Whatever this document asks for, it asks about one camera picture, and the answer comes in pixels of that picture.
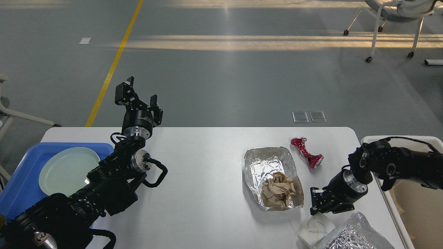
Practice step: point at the white bar on floor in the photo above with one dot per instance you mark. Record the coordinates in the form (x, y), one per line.
(433, 62)

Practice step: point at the white chair base left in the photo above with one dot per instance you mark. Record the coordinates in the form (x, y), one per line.
(11, 114)

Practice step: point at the clear floor plate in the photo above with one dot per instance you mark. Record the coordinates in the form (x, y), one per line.
(318, 116)
(300, 117)

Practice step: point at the right clear floor plate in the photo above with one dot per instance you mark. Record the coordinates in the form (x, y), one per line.
(318, 116)

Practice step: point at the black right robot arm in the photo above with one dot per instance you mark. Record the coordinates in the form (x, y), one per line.
(382, 160)

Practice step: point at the left clear floor plate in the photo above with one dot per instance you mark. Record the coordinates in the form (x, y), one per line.
(300, 117)

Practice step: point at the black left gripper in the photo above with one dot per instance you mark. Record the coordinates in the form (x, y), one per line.
(137, 122)

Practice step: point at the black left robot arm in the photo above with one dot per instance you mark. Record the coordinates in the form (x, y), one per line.
(65, 222)

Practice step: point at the aluminium foil tray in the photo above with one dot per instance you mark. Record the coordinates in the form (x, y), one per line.
(260, 164)

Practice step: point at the mint green plate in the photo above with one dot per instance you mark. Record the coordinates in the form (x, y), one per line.
(66, 172)

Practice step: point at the white rolling chair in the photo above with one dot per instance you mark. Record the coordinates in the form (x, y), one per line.
(403, 11)

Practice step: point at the crumpled brown paper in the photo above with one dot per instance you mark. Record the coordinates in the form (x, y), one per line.
(279, 189)

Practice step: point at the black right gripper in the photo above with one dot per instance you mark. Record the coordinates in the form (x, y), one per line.
(339, 195)

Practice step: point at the blue plastic tray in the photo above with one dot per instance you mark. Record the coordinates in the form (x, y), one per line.
(23, 191)

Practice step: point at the white plastic bin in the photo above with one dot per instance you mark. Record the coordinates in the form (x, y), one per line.
(417, 214)

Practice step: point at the crumpled foil tray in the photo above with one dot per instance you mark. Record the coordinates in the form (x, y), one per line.
(356, 233)

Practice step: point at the red shiny wrapper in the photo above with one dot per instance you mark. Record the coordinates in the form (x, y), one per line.
(313, 160)

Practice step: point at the white paper cup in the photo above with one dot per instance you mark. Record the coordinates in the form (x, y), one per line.
(316, 228)

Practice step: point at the white floor tag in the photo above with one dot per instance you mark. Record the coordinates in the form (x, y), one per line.
(85, 40)

